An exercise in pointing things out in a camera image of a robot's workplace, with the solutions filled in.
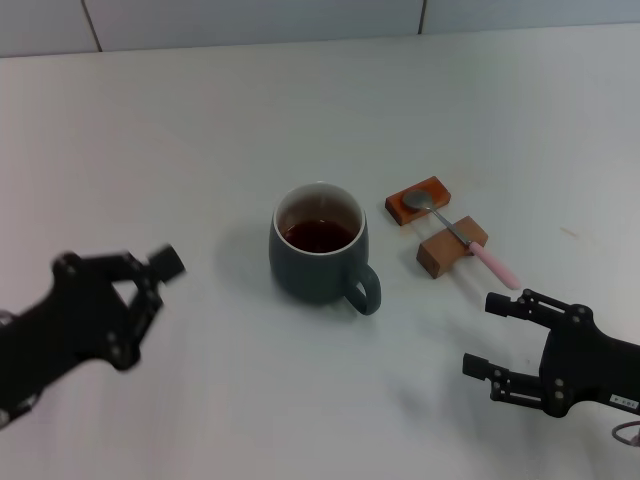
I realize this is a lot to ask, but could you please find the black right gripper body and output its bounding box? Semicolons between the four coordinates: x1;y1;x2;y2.
537;305;640;419

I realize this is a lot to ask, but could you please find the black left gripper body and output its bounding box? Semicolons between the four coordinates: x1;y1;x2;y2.
0;252;130;431

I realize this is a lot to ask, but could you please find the pink handled metal spoon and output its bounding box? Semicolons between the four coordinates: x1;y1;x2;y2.
402;190;522;291

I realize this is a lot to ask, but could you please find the grey ceramic cup with tea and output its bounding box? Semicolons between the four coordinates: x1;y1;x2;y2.
268;180;383;317

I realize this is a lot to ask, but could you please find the light notched wooden block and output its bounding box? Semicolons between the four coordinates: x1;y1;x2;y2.
416;215;490;280

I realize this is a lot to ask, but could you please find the reddish flat wooden block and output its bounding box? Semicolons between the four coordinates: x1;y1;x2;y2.
384;174;455;229

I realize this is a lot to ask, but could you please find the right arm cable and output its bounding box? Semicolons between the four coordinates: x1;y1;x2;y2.
612;421;640;447

